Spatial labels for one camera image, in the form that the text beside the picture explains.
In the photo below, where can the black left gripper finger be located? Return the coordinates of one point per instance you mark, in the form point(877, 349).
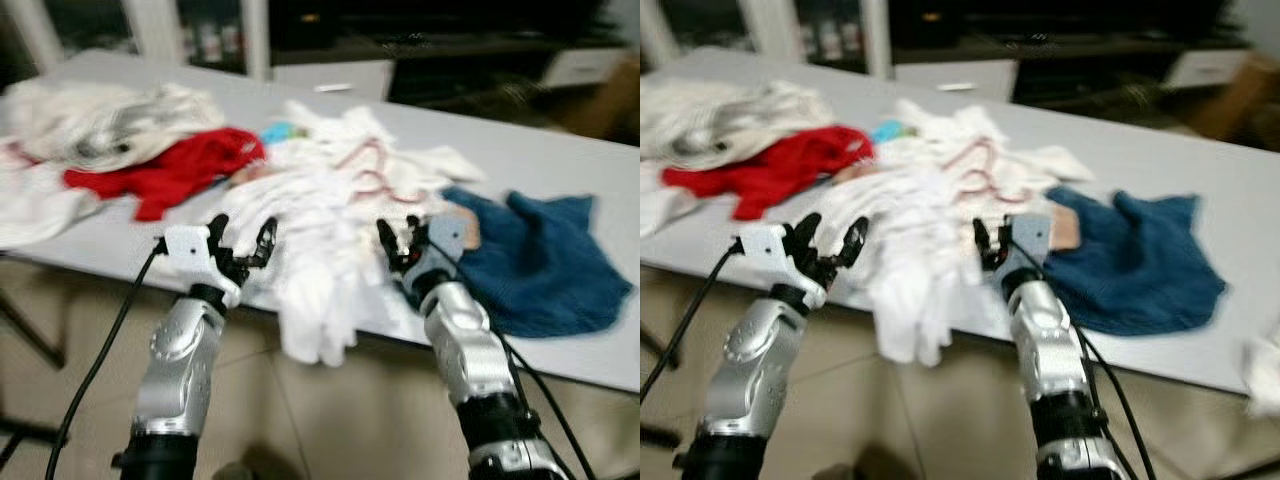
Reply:
point(220, 236)
point(265, 242)
point(807, 236)
point(855, 242)

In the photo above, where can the white tank top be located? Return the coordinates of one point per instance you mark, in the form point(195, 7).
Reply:
point(320, 300)
point(920, 300)

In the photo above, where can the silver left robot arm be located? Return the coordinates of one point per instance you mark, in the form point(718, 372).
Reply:
point(180, 370)
point(750, 370)

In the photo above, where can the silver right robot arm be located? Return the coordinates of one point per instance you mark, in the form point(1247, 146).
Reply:
point(470, 350)
point(1045, 350)

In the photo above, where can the beige garment with plaid cuff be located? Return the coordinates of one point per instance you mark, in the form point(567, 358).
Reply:
point(470, 230)
point(1066, 230)

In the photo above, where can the cream white t-shirt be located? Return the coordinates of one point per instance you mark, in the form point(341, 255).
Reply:
point(1050, 170)
point(440, 170)

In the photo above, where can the red sweater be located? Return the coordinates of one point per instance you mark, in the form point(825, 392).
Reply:
point(770, 170)
point(170, 170)

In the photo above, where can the small turquoise garment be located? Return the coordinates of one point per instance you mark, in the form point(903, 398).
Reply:
point(280, 133)
point(885, 132)

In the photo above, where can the white crumpled garment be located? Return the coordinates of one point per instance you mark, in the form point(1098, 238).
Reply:
point(950, 125)
point(340, 125)

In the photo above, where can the blue denim jacket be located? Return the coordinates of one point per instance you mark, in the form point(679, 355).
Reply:
point(1140, 270)
point(540, 270)

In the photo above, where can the cream white jeans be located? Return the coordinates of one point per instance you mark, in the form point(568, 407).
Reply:
point(100, 120)
point(720, 120)

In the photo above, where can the white shirt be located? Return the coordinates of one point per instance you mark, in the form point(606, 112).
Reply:
point(35, 210)
point(655, 205)

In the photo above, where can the wide white drawer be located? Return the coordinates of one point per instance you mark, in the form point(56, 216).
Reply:
point(955, 82)
point(335, 82)

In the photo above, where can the dark TV stand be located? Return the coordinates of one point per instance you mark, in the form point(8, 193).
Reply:
point(1090, 50)
point(470, 50)

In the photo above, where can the white glass door cabinet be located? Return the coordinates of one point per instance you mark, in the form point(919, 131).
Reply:
point(150, 30)
point(770, 30)

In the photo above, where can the black table leg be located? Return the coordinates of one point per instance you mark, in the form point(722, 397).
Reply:
point(30, 328)

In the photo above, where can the black speaker box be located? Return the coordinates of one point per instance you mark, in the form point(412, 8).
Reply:
point(305, 22)
point(925, 22)

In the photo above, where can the small white drawer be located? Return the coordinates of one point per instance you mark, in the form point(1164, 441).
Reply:
point(580, 68)
point(1205, 68)

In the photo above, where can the brown cardboard box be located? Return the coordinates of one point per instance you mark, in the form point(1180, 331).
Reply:
point(610, 100)
point(1235, 100)

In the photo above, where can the white cloth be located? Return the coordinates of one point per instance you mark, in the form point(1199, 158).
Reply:
point(1264, 375)

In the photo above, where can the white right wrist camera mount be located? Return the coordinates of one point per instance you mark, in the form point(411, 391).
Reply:
point(1032, 240)
point(448, 240)

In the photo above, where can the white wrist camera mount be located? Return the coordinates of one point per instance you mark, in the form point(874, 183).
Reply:
point(765, 245)
point(448, 240)
point(185, 245)
point(1032, 240)

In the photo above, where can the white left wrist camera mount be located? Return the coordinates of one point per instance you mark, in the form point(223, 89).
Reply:
point(185, 245)
point(765, 245)

